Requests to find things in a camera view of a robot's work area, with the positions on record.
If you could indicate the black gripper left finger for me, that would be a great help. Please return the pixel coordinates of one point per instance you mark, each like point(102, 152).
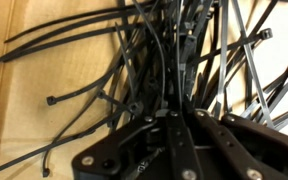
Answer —
point(130, 150)

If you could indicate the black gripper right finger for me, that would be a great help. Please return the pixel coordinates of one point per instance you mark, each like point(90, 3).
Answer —
point(267, 153)

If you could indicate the black zip tie pile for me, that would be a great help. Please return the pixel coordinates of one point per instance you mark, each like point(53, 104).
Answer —
point(185, 50)

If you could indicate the shallow cardboard box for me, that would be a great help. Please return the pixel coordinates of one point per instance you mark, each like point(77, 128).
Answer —
point(34, 83)

